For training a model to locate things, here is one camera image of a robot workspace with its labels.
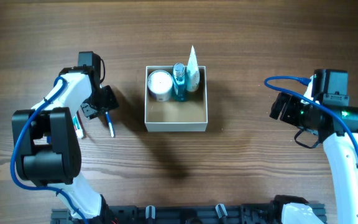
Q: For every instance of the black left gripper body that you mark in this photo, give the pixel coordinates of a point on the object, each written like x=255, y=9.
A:
x=101, y=101

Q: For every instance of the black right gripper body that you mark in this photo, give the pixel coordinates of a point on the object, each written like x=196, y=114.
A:
x=289, y=107

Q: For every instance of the blue white toothbrush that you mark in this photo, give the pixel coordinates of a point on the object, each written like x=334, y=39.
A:
x=110, y=124

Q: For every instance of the clear cotton bud jar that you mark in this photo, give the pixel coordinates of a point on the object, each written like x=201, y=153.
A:
x=160, y=84

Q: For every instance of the teal mouthwash bottle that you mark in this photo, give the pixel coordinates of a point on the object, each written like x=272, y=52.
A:
x=179, y=82

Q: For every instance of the white lotion tube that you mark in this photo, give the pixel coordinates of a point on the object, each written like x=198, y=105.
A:
x=192, y=72

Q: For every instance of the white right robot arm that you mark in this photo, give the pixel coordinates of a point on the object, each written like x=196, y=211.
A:
x=325, y=112

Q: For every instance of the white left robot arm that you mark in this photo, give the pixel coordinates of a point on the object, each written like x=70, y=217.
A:
x=47, y=154

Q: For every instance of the white cardboard box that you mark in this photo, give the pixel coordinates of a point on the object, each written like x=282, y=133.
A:
x=174, y=116

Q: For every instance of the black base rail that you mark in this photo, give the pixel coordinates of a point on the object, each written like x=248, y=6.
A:
x=244, y=214

